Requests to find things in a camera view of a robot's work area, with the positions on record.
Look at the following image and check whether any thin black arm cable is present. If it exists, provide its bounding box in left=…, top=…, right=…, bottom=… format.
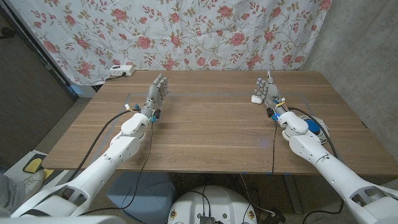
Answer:
left=79, top=119, right=155, bottom=216
left=272, top=119, right=278, bottom=175

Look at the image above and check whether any white power strip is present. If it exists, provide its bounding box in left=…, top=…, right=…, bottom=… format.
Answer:
left=109, top=64, right=136, bottom=77

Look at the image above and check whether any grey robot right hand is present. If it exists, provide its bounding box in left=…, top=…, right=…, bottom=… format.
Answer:
left=253, top=70, right=289, bottom=118

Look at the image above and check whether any white shoe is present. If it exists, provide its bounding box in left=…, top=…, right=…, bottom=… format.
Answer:
left=23, top=170, right=46, bottom=197

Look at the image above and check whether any blue round pedal button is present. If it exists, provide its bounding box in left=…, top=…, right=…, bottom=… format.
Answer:
left=306, top=119, right=321, bottom=134

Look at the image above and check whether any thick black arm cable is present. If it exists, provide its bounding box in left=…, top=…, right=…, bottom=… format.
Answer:
left=287, top=106, right=345, bottom=224
left=67, top=109, right=141, bottom=183

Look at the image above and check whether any black power strip cord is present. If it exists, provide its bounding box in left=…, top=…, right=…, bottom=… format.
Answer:
left=105, top=72, right=127, bottom=82

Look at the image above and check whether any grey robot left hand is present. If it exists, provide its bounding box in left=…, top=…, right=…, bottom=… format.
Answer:
left=140, top=73, right=170, bottom=118

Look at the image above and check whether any white storage box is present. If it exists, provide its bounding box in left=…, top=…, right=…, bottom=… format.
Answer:
left=70, top=83, right=97, bottom=99

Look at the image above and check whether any coiled white cable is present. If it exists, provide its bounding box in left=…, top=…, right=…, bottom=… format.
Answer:
left=300, top=114, right=330, bottom=146

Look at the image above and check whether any floral rose backdrop cloth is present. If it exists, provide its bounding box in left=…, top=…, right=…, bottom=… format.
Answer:
left=7, top=0, right=333, bottom=86

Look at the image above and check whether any person's leg in grey trousers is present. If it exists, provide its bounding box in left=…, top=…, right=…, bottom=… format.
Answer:
left=0, top=173, right=25, bottom=215

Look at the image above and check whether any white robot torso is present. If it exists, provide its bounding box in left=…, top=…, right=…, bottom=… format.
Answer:
left=167, top=185, right=258, bottom=224

